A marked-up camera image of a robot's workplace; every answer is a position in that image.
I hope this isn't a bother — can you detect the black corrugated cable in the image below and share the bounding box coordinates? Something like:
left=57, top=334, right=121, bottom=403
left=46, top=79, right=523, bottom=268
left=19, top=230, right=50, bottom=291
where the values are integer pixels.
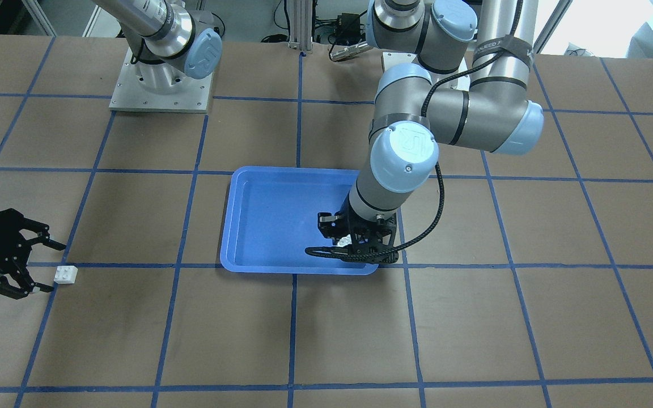
left=305, top=0, right=523, bottom=267

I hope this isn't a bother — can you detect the white block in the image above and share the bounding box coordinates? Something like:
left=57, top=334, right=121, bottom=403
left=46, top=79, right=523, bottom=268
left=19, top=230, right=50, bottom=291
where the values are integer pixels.
left=53, top=265, right=78, bottom=284
left=335, top=235, right=352, bottom=248

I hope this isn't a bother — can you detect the blue plastic tray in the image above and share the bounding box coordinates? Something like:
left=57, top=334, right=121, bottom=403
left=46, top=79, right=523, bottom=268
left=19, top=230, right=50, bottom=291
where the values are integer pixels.
left=220, top=166, right=378, bottom=275

